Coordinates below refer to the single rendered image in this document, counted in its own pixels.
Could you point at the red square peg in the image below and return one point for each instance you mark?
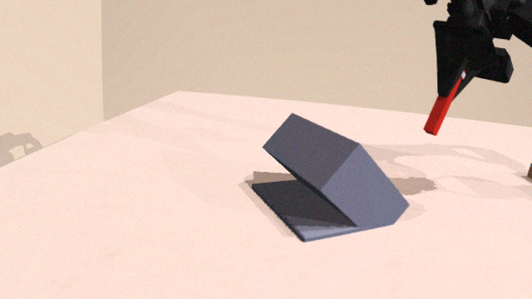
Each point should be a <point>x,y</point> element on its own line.
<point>438,112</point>

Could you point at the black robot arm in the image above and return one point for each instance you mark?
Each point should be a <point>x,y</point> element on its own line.
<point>519,21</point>

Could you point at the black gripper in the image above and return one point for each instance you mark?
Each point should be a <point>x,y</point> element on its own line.
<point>465,43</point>

